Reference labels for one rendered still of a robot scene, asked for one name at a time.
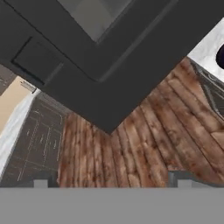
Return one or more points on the black round object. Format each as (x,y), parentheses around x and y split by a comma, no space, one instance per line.
(220,56)

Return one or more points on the dark grey microwave oven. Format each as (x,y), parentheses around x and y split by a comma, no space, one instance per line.
(122,87)

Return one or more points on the dark grey drawer front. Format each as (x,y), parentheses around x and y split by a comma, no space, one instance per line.
(213,87)

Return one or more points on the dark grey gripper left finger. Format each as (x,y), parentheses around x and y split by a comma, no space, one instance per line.
(40,183)

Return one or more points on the dark brown cupboard run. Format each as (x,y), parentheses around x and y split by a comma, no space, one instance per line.
(5,80)

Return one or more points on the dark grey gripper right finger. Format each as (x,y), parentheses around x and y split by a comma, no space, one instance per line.
(184,183)

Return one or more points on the microwave door with window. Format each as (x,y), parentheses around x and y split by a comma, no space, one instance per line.
(96,17)

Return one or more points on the dark brown cupboard door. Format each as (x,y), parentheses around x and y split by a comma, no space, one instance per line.
(38,140)

